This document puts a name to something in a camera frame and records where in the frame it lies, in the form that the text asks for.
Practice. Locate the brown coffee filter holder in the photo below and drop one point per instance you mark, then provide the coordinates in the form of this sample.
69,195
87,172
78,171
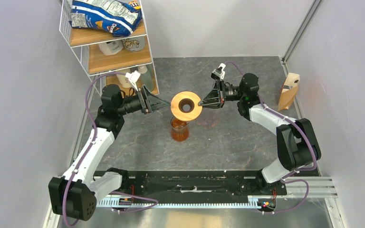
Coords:
289,90

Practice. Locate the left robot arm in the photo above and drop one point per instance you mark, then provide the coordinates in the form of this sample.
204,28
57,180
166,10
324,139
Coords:
76,193

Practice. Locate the white paper cup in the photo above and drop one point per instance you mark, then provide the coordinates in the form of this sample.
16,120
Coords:
123,80

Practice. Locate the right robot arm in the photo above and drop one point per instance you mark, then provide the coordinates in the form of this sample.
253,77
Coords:
297,145

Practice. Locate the white jug bottle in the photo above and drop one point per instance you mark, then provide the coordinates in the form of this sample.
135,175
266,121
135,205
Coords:
111,47

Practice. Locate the aluminium frame rail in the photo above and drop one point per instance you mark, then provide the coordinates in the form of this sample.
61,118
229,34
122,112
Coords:
301,30

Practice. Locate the slotted cable duct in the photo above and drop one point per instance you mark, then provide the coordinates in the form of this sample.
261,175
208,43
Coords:
118,202

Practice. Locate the amber glass carafe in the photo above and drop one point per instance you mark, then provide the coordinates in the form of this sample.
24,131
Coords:
179,130

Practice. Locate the blue Doritos chip bag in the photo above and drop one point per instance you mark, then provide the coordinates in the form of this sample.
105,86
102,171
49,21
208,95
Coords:
118,18

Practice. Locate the green spray bottle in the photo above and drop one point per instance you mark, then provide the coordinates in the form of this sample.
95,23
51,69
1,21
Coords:
146,77

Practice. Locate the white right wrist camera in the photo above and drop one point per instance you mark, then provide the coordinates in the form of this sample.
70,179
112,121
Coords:
219,73

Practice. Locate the round wooden dripper collar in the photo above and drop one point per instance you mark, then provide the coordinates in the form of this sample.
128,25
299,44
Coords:
185,106

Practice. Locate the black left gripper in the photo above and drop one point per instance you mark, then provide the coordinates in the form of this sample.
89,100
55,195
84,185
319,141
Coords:
146,99

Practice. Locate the white wire shelf rack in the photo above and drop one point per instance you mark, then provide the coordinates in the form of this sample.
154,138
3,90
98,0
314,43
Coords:
84,44

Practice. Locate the cartoon print white cup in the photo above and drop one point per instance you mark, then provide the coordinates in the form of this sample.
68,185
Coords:
134,44

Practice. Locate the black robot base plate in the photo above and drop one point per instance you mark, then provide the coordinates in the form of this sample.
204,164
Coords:
197,187

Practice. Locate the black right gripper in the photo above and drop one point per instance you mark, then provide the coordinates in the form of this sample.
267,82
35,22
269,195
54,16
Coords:
216,97

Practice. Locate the yellow M&M's candy bag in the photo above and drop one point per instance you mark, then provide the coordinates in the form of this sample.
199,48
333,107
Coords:
134,4

